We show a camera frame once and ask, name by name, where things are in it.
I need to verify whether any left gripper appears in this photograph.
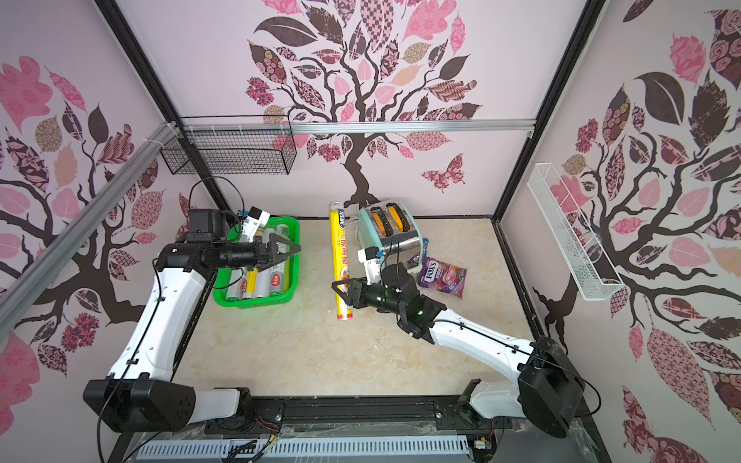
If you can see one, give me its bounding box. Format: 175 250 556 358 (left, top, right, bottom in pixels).
213 233 300 272

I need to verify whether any green-label wrap roll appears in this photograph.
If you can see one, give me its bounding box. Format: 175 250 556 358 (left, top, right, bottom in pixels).
269 224 289 297

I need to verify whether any short yellow wrap roll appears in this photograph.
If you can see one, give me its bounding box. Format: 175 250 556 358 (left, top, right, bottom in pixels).
241 269 258 300

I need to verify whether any clear white-label wrap roll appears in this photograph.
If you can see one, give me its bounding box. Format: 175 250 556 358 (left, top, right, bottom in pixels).
225 269 245 302

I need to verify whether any yellow red wrap roll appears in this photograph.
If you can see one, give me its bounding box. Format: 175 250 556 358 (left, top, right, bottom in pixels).
329 202 352 321

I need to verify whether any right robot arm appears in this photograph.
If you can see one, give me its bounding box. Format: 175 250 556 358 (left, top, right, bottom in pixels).
331 264 592 438

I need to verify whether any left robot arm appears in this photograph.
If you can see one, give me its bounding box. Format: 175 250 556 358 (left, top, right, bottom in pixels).
83 208 301 433

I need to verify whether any green plastic basket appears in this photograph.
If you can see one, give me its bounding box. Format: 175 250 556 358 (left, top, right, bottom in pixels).
211 216 301 309

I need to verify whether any mint green toaster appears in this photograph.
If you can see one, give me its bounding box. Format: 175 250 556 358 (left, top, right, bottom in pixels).
358 200 425 273

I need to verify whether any purple Fox's candy bag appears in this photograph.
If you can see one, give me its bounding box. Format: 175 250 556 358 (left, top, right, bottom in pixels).
418 257 468 298

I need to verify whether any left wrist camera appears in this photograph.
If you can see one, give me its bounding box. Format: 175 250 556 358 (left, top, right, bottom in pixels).
239 206 270 243

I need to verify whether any black wire wall basket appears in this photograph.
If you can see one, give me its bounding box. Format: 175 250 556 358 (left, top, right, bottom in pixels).
159 116 298 176

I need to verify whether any aluminium rail back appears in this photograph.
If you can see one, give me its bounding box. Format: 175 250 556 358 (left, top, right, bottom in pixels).
184 119 536 134

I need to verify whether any aluminium rail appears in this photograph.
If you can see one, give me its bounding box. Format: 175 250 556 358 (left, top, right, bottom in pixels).
1 122 177 338
184 119 536 134

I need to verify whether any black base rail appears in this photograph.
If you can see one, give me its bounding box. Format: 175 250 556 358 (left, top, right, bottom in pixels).
123 394 592 447

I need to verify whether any aluminium rail left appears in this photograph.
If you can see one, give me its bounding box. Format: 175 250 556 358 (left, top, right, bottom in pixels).
1 122 177 338

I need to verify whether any white slotted cable duct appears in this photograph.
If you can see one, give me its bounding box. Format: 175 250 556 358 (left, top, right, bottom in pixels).
133 435 470 462

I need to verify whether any white wire wall shelf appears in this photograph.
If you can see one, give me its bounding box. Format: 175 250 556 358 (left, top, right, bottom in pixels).
527 163 625 301

